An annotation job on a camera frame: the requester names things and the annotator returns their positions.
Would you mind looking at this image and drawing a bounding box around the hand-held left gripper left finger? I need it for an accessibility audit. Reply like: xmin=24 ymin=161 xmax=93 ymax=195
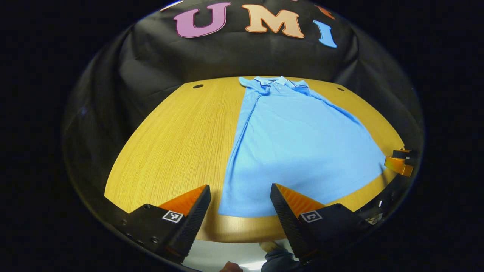
xmin=113 ymin=184 xmax=211 ymax=264

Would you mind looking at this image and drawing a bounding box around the light blue polo T-shirt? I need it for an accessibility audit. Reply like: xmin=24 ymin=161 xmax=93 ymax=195
xmin=218 ymin=76 xmax=387 ymax=218

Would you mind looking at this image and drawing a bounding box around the person's leg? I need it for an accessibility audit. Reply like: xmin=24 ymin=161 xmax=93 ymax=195
xmin=260 ymin=242 xmax=303 ymax=272

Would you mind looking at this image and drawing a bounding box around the black backdrop cloth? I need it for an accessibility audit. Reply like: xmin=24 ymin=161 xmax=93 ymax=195
xmin=62 ymin=0 xmax=424 ymax=212

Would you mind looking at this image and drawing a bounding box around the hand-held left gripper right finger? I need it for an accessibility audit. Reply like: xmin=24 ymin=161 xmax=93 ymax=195
xmin=270 ymin=183 xmax=373 ymax=264

